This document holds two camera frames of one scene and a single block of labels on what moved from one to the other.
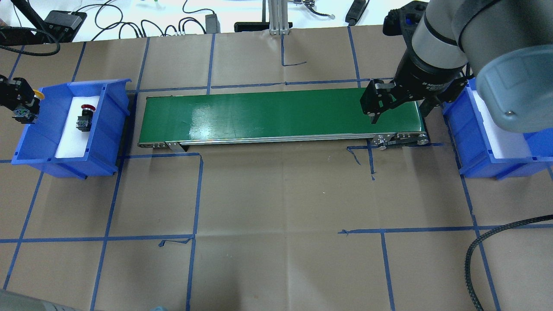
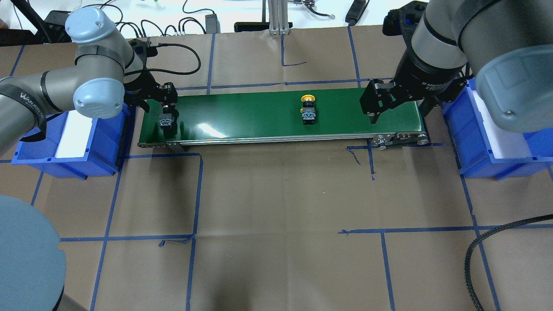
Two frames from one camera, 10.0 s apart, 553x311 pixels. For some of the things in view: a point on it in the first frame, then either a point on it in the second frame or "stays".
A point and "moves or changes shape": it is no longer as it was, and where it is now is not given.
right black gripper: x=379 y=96 stays
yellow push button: x=27 y=114 moves or changes shape
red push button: x=84 y=122 to x=166 y=119
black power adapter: x=65 y=25 stays
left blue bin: x=38 y=145 stays
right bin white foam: x=503 y=144 stays
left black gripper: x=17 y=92 to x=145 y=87
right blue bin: x=472 y=144 stays
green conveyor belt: x=328 y=116 stays
